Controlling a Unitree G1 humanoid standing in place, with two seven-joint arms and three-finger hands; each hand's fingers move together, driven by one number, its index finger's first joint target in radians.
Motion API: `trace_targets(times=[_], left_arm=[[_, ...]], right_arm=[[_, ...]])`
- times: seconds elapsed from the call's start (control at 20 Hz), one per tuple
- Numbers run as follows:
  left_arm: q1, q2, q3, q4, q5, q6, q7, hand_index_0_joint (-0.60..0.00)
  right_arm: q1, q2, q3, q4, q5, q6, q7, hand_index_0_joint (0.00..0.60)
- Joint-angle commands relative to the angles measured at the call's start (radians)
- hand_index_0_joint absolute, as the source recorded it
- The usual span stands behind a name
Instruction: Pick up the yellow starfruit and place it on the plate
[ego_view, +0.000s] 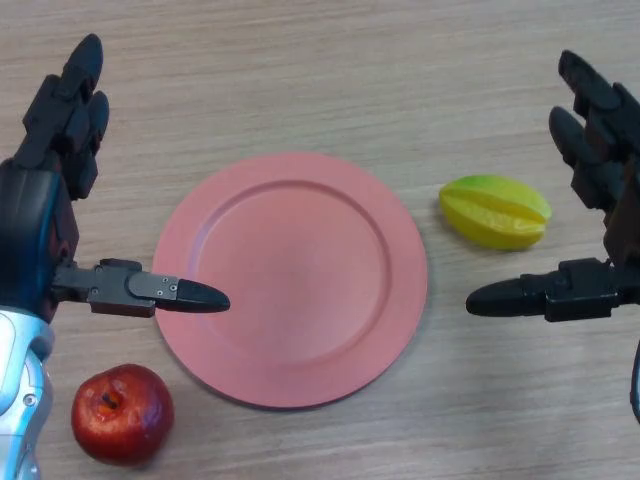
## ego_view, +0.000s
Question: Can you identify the pink round plate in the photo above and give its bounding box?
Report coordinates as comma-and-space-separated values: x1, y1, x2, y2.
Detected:
152, 152, 429, 411

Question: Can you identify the yellow green starfruit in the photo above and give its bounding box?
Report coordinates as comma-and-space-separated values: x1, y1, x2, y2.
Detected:
438, 173, 553, 251

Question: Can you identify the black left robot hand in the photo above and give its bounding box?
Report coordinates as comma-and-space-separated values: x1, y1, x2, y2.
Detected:
0, 33, 231, 324

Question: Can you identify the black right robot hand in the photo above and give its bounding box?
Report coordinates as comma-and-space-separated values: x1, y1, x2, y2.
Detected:
465, 49, 640, 324

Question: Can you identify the red apple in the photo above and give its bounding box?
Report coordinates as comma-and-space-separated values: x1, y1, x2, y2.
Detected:
70, 363, 175, 468

